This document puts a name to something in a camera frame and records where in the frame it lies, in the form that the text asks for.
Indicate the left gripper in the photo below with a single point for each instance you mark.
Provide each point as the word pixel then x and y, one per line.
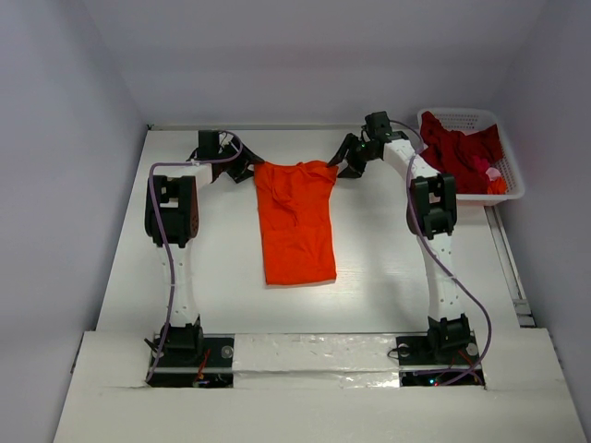
pixel 244 160

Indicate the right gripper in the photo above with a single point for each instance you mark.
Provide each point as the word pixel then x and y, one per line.
pixel 353 154

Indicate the orange t shirt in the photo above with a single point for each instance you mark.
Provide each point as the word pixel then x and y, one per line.
pixel 295 223

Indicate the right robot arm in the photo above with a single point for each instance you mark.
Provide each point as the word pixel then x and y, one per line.
pixel 431 216

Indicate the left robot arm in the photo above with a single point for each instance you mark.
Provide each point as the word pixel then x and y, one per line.
pixel 171 221

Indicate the dark red t shirt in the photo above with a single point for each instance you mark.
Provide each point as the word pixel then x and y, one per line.
pixel 452 152

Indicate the white plastic basket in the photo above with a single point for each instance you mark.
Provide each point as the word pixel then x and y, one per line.
pixel 470 121

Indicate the pink garment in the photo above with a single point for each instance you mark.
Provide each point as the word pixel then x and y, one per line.
pixel 483 167

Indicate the small orange garment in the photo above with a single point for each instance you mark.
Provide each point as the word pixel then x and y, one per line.
pixel 497 186

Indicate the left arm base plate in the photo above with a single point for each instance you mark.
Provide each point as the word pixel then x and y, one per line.
pixel 212 370

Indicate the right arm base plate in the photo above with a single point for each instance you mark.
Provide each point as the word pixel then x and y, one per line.
pixel 419 367

